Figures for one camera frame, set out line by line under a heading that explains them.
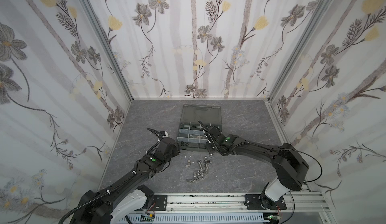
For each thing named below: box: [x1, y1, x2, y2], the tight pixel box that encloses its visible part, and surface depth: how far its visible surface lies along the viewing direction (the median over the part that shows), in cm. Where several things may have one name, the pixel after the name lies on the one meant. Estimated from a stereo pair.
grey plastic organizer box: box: [176, 104, 223, 152], surface depth 104 cm
